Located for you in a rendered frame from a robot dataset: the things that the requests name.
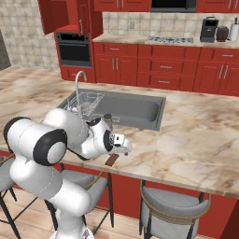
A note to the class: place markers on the dark grey fridge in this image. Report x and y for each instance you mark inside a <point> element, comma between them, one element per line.
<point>3,51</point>

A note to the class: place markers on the red wall cupboards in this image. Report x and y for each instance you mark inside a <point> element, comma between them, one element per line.
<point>217,5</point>
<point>121,4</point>

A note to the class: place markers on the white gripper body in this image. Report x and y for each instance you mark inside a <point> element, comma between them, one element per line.
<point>126,147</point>

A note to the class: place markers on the black built-in oven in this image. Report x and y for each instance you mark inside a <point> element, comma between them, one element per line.
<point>74,49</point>

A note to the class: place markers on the grey hob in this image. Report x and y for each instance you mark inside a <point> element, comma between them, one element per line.
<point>169,39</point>

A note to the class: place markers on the grey cushioned bar stool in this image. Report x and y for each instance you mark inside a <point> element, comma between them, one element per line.
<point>3,177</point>
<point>174,205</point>
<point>100,186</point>

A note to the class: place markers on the white paper towel roll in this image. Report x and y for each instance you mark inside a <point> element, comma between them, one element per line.
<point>234,31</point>

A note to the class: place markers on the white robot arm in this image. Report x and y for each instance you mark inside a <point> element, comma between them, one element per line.
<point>31,140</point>

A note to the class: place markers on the brown chocolate bar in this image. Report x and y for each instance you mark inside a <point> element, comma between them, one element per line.
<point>111,159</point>

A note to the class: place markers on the red base cupboard run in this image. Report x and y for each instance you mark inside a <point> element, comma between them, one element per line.
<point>165,67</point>

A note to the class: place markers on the open red wall cabinet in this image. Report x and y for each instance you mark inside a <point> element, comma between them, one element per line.
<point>56,14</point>

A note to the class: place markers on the grey steel sink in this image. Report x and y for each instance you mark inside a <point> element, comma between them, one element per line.
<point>130,109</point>

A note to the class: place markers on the black microwave oven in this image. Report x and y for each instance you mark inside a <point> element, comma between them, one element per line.
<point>173,5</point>

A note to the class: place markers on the red island counter base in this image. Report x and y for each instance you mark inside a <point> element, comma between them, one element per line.
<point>124,196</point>

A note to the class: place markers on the curved silver tap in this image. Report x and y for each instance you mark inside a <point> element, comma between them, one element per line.
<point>77,90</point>

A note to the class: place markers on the black coffee machine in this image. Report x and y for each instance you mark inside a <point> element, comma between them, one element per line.
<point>208,30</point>

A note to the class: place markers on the small brown dark-lidded jar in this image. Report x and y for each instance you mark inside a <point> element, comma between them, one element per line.
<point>108,120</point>

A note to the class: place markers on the white wall socket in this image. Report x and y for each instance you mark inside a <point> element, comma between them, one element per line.
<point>132,25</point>

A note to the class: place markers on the dark brown jar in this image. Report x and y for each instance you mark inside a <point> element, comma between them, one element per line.
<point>222,34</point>

